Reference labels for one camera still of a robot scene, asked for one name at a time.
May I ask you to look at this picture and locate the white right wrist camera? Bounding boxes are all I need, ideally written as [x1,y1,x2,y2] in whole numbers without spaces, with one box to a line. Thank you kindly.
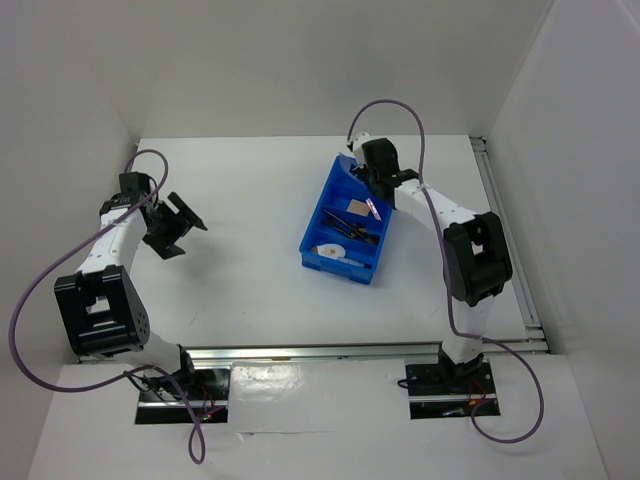
[346,132,373,161]

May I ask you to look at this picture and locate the black fan makeup brush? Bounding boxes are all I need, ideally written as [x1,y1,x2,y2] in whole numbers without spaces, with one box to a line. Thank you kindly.
[348,228,380,246]

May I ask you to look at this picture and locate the blue divided plastic bin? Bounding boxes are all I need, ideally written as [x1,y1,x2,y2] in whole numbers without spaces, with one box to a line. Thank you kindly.
[299,160,393,285]

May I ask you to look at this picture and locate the hair pin card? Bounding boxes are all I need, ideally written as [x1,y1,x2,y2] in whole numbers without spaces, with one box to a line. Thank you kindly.
[335,154,358,175]

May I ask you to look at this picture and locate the beige square makeup sponge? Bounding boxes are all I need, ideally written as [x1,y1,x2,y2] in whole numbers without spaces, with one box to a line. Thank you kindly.
[347,199,371,217]

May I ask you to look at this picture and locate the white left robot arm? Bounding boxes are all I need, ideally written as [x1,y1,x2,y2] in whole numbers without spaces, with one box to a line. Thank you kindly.
[54,172,207,399]

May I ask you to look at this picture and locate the thin black makeup brush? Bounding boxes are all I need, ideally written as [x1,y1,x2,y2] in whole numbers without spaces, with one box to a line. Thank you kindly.
[322,210,351,231]

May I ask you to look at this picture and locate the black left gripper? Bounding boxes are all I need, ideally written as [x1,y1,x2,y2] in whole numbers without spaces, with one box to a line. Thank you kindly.
[142,192,204,260]

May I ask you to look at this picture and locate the white oval makeup sponge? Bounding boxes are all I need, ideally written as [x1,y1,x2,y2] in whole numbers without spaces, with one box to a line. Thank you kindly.
[311,243,346,260]

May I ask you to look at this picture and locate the pink square makeup sponge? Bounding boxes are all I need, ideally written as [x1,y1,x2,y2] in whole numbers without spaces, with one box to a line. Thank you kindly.
[365,198,382,221]

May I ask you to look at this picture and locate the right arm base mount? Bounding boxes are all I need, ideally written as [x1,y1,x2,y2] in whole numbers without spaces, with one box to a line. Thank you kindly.
[396,362,501,420]

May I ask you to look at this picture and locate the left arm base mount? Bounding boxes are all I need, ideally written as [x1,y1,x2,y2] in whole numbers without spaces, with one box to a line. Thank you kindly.
[134,367,231,425]

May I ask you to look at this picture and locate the front aluminium rail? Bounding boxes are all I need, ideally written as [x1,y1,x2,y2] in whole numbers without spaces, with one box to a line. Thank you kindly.
[187,342,439,365]

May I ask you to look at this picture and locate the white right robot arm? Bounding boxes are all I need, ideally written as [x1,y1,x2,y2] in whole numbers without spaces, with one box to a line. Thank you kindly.
[347,133,513,392]

